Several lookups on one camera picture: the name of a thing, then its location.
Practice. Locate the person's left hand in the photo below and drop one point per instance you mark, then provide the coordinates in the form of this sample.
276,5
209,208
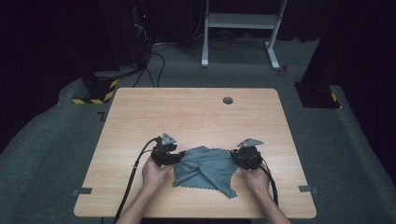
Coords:
155,175

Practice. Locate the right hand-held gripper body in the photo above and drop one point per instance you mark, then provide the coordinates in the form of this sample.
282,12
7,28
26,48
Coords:
249,157

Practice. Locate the grey round table grommet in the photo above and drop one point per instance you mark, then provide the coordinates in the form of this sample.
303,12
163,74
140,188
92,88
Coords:
228,100

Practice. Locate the grey cloth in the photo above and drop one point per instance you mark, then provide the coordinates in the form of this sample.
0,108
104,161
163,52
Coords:
205,168

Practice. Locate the person's right hand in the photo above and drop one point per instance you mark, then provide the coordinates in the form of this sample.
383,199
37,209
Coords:
257,180

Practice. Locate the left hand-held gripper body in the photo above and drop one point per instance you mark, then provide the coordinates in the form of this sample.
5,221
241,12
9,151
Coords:
163,154

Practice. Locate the white metal stand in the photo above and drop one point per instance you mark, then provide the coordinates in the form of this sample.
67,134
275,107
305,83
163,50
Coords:
241,21

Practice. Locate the dark equipment rack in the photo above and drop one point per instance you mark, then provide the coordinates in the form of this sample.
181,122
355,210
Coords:
141,31

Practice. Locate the grey tape strip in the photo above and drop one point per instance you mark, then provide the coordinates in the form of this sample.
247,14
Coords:
82,191
308,189

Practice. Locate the black yellow striped stand base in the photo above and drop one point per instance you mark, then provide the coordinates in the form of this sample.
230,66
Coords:
99,88

